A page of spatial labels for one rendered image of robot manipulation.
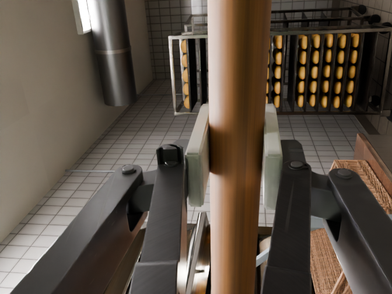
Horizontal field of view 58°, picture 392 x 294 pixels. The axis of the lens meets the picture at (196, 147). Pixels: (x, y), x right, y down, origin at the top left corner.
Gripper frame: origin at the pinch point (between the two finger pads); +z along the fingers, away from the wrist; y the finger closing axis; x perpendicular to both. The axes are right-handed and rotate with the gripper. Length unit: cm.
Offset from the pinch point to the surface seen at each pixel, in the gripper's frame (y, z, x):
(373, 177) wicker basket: 57, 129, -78
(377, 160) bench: 59, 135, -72
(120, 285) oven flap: -61, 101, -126
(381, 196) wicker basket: 55, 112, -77
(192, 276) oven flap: -23, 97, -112
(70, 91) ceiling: -144, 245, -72
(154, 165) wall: -75, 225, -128
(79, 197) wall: -117, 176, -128
